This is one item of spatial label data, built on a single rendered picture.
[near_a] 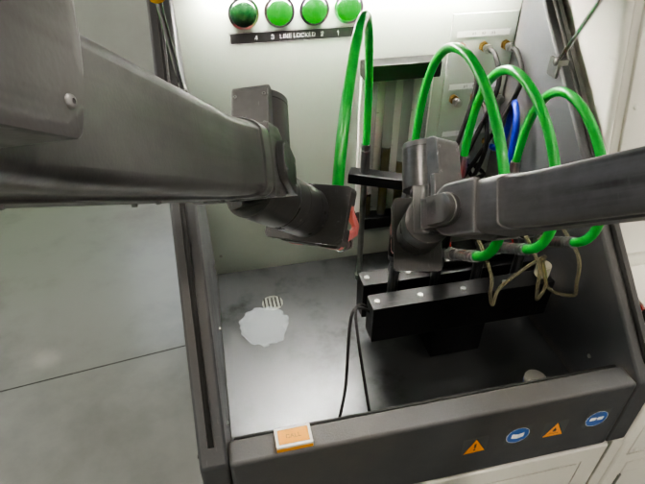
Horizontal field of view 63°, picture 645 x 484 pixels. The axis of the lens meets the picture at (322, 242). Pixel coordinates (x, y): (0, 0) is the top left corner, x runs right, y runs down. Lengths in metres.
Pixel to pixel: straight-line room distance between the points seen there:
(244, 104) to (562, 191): 0.30
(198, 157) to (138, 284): 2.29
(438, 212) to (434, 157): 0.09
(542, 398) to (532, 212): 0.42
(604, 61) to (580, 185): 0.52
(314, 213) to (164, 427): 1.53
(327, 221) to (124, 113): 0.39
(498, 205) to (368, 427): 0.39
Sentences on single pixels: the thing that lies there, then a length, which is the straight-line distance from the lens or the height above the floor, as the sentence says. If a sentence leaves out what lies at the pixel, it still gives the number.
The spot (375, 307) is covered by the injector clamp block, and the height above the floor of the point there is 0.98.
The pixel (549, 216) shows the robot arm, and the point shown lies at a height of 1.34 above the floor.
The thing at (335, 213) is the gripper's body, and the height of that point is 1.29.
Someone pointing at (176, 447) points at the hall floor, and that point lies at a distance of 1.94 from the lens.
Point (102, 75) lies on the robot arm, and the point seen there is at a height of 1.54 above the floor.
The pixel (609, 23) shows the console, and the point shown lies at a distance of 0.99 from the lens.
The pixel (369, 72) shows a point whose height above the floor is 1.30.
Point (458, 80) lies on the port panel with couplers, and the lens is 1.10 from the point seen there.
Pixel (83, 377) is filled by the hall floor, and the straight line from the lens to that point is 2.23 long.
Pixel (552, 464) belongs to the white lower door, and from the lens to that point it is 1.05.
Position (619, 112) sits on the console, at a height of 1.26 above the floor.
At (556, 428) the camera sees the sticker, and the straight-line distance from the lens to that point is 0.95.
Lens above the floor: 1.60
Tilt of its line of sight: 37 degrees down
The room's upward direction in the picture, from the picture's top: straight up
